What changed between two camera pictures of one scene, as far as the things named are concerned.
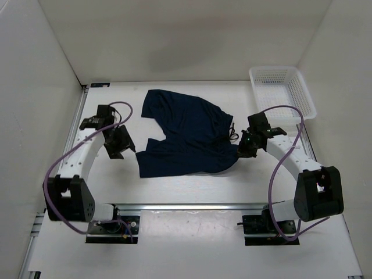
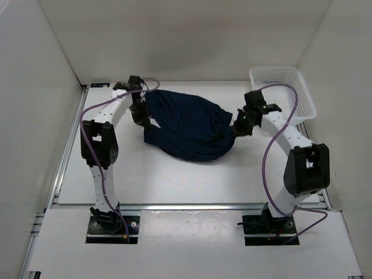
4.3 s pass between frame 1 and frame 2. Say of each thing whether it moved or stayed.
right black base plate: stayed
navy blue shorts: moved
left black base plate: stayed
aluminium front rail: stayed
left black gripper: moved
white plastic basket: stayed
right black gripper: moved
